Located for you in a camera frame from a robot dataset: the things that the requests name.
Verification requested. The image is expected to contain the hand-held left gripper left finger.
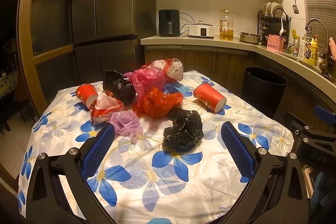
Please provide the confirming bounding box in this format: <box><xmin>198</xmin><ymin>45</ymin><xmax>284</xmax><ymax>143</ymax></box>
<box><xmin>26</xmin><ymin>123</ymin><xmax>117</xmax><ymax>224</ymax></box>

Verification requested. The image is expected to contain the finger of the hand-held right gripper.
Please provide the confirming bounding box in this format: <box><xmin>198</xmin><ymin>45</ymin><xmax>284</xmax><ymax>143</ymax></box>
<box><xmin>282</xmin><ymin>105</ymin><xmax>336</xmax><ymax>135</ymax></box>

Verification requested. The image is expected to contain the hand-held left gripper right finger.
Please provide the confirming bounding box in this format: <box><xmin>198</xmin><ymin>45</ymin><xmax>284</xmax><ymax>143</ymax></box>
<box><xmin>218</xmin><ymin>121</ymin><xmax>311</xmax><ymax>224</ymax></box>

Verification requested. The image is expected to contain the purple plastic bag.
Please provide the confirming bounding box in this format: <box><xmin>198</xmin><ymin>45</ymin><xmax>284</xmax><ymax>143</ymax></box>
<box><xmin>109</xmin><ymin>111</ymin><xmax>143</xmax><ymax>144</ymax></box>

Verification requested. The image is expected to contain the red and white plastic bag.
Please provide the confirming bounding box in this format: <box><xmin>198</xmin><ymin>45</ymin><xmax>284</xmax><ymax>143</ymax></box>
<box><xmin>142</xmin><ymin>58</ymin><xmax>184</xmax><ymax>83</ymax></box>
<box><xmin>90</xmin><ymin>90</ymin><xmax>125</xmax><ymax>125</ymax></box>

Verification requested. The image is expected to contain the black plastic bag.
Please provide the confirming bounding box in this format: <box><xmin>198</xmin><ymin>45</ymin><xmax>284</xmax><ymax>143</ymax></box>
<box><xmin>102</xmin><ymin>70</ymin><xmax>137</xmax><ymax>106</ymax></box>
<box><xmin>162</xmin><ymin>108</ymin><xmax>204</xmax><ymax>153</ymax></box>

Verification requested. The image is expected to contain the red paper cup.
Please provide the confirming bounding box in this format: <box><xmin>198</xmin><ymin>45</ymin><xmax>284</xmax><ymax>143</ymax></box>
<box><xmin>76</xmin><ymin>84</ymin><xmax>99</xmax><ymax>111</ymax></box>
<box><xmin>193</xmin><ymin>83</ymin><xmax>227</xmax><ymax>113</ymax></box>

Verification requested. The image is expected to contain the black trash bin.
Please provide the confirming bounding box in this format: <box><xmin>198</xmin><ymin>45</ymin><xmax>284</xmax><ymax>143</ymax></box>
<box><xmin>241</xmin><ymin>67</ymin><xmax>288</xmax><ymax>117</ymax></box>

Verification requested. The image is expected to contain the pink plastic bag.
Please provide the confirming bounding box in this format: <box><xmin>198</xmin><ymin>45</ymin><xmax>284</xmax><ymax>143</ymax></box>
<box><xmin>123</xmin><ymin>68</ymin><xmax>166</xmax><ymax>106</ymax></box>

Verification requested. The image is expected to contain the person's right hand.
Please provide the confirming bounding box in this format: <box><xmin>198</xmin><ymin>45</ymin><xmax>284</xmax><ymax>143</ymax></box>
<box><xmin>311</xmin><ymin>172</ymin><xmax>336</xmax><ymax>211</ymax></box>

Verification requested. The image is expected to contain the yellow detergent bottle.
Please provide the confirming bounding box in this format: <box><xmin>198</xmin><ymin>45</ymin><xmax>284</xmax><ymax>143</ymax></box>
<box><xmin>304</xmin><ymin>35</ymin><xmax>319</xmax><ymax>65</ymax></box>

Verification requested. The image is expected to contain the pink cloth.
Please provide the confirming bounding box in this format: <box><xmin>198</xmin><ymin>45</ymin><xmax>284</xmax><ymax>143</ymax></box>
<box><xmin>328</xmin><ymin>36</ymin><xmax>336</xmax><ymax>60</ymax></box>

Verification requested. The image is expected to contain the blue floral tablecloth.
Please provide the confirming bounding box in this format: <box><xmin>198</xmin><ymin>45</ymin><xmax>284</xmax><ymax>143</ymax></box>
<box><xmin>17</xmin><ymin>70</ymin><xmax>294</xmax><ymax>224</ymax></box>

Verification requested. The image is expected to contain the white plastic bottle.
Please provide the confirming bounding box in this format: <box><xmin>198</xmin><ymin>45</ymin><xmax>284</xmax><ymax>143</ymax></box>
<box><xmin>299</xmin><ymin>34</ymin><xmax>307</xmax><ymax>58</ymax></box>

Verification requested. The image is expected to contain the silver drink can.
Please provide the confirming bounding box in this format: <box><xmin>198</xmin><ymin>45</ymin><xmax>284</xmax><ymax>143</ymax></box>
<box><xmin>292</xmin><ymin>39</ymin><xmax>301</xmax><ymax>56</ymax></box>

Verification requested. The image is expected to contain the pink utensil basket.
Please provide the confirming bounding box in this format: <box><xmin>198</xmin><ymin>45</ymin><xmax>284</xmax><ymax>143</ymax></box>
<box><xmin>266</xmin><ymin>34</ymin><xmax>284</xmax><ymax>52</ymax></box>

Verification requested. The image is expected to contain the steel kitchen faucet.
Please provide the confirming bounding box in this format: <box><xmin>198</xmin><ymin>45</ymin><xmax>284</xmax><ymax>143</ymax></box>
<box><xmin>304</xmin><ymin>18</ymin><xmax>330</xmax><ymax>75</ymax></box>

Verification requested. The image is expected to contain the wooden kitchen counter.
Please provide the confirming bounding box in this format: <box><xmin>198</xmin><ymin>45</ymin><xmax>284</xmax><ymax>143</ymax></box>
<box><xmin>140</xmin><ymin>36</ymin><xmax>336</xmax><ymax>135</ymax></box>

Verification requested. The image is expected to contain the steel bowl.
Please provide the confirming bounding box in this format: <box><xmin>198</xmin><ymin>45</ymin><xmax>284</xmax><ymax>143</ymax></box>
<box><xmin>238</xmin><ymin>32</ymin><xmax>263</xmax><ymax>44</ymax></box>

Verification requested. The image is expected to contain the black dish rack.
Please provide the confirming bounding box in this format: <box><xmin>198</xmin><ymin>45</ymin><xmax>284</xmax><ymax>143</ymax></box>
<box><xmin>257</xmin><ymin>2</ymin><xmax>290</xmax><ymax>46</ymax></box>

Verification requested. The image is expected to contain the cooking oil bottle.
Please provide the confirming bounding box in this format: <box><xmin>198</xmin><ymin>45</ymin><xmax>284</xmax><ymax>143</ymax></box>
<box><xmin>219</xmin><ymin>10</ymin><xmax>234</xmax><ymax>41</ymax></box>

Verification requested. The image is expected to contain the white slow cooker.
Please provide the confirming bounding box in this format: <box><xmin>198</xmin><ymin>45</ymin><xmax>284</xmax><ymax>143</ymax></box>
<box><xmin>188</xmin><ymin>21</ymin><xmax>215</xmax><ymax>39</ymax></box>

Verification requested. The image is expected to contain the wooden glass door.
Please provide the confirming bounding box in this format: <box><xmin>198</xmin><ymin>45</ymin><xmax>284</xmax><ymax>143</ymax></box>
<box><xmin>17</xmin><ymin>0</ymin><xmax>82</xmax><ymax>117</ymax></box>

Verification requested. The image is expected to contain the black air fryer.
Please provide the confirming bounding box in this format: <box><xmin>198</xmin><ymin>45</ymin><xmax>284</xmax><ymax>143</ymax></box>
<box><xmin>158</xmin><ymin>9</ymin><xmax>180</xmax><ymax>37</ymax></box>

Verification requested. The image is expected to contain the dark grey refrigerator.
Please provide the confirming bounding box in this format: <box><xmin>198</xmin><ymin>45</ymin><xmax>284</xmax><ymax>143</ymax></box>
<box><xmin>71</xmin><ymin>0</ymin><xmax>157</xmax><ymax>83</ymax></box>

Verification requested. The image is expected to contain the black power cable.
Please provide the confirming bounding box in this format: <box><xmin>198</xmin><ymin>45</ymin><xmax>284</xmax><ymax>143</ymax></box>
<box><xmin>179</xmin><ymin>13</ymin><xmax>195</xmax><ymax>37</ymax></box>

